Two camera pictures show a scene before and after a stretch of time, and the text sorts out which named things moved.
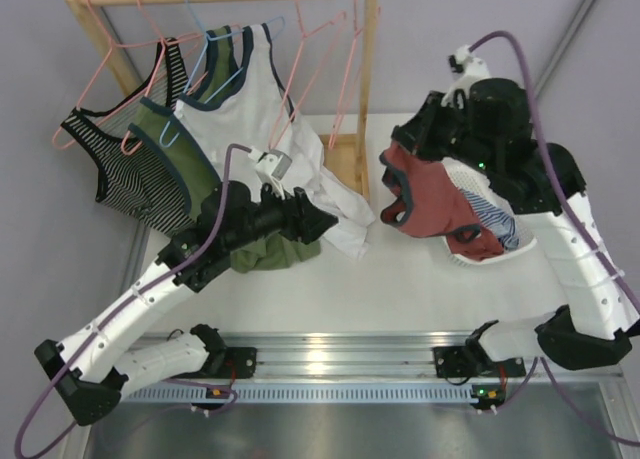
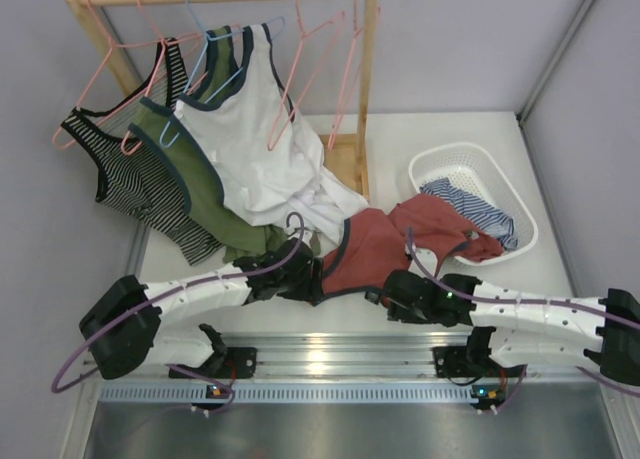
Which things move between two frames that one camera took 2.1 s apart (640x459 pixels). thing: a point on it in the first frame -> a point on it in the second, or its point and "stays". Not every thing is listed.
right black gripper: (415, 135) -> (397, 311)
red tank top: (426, 202) -> (371, 243)
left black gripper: (302, 214) -> (310, 277)
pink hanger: (164, 44) stays
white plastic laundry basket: (472, 178) stays
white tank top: (261, 117) stays
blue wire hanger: (209, 38) stays
